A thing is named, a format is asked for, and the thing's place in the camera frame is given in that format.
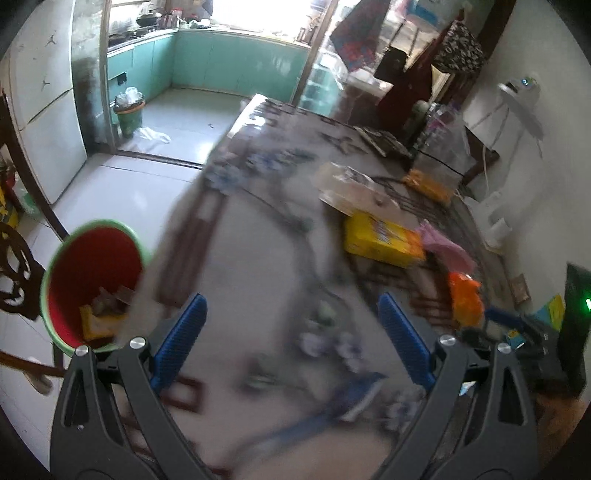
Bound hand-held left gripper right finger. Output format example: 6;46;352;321
379;292;539;480

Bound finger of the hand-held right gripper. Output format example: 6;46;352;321
484;307;555;356

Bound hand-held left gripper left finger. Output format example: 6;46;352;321
50;293;218;480

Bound orange snack bag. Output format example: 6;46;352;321
447;271;486;329

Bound black patterned packet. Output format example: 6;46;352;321
91;286;136;315

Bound yellow packet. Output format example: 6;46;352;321
79;305;126;343

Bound pink plastic bag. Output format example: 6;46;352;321
417;220;477;274

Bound yellow snack box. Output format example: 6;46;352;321
344;210;426;269

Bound red bin with green rim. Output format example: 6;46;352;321
40;220;151;357

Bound green kitchen trash bin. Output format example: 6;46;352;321
113;87;147;137

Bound colourful mat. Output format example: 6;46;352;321
505;294;567;349

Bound floral tablecloth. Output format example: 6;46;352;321
115;92;532;480

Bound clear zip bag orange snacks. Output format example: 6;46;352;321
401;115;468;205

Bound carved dark wooden chair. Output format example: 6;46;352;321
0;92;72;380

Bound dark snack packet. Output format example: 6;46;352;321
355;127;413;160

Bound green plastic bag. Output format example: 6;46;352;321
17;188;41;217

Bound white plastic bag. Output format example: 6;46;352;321
133;127;171;145

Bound water bottle purple label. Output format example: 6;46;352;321
424;104;452;141

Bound dark red garment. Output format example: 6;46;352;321
378;28;445;136

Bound black white patterned bag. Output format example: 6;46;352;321
431;20;488;75

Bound black hanging bag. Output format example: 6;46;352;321
373;46;410;82

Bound teal kitchen cabinets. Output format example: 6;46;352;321
106;28;311;105

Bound white refrigerator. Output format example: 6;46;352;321
0;0;89;206

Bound hanging blue red cloth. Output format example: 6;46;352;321
329;0;385;73

